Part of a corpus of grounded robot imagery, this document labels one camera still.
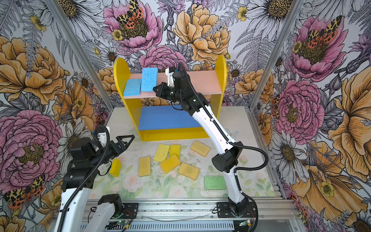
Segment small yellow sponge at left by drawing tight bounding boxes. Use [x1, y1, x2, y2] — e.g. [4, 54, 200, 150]
[109, 159, 122, 178]

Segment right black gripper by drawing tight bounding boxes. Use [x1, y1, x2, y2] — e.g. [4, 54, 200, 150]
[153, 81, 184, 102]

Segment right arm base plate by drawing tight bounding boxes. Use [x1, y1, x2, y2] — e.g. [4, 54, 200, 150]
[216, 202, 258, 218]

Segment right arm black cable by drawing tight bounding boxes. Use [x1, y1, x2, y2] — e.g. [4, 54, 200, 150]
[177, 62, 269, 232]

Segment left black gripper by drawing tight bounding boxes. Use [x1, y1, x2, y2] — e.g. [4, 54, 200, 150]
[90, 135, 136, 167]

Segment thick yellow sponge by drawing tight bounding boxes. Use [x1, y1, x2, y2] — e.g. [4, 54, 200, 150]
[160, 155, 181, 174]

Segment floral table mat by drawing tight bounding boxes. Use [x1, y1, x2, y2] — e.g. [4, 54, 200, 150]
[89, 139, 276, 200]

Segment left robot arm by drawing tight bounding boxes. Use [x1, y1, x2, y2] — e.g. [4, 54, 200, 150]
[54, 135, 135, 232]

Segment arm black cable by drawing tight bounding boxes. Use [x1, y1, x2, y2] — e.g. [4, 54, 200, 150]
[56, 125, 111, 232]
[177, 62, 269, 232]

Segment orange-yellow sponge centre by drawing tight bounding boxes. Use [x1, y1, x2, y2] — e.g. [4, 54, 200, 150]
[178, 162, 200, 181]

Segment pale yellow textured sponge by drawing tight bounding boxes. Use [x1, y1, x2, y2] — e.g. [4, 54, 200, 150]
[153, 144, 170, 162]

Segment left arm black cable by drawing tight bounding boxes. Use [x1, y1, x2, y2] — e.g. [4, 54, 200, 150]
[56, 125, 111, 232]

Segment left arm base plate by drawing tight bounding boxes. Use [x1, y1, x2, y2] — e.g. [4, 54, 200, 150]
[111, 203, 139, 220]

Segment orange-yellow sponge near shelf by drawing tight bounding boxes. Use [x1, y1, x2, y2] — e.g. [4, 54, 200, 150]
[190, 141, 211, 158]

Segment bright yellow small sponge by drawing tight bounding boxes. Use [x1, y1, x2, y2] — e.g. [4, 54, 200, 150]
[169, 144, 181, 159]

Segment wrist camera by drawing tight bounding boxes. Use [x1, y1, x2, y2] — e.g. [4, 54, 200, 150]
[165, 67, 177, 87]
[93, 127, 110, 148]

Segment orange-yellow sponge far left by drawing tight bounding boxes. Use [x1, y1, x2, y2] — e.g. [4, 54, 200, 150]
[138, 156, 151, 177]

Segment green sponge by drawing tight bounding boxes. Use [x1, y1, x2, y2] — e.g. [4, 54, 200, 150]
[204, 176, 227, 190]

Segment aluminium front rail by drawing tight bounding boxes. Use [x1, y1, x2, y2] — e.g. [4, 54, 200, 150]
[78, 196, 305, 232]

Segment blue sponge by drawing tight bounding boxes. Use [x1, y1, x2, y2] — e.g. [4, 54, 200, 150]
[141, 67, 158, 92]
[124, 79, 142, 97]

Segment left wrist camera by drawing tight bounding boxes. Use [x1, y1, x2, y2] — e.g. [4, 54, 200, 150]
[93, 127, 110, 148]

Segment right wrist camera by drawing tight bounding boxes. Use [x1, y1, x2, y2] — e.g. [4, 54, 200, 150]
[165, 67, 177, 87]

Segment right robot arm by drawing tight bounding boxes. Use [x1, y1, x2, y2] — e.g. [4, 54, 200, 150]
[153, 67, 248, 216]

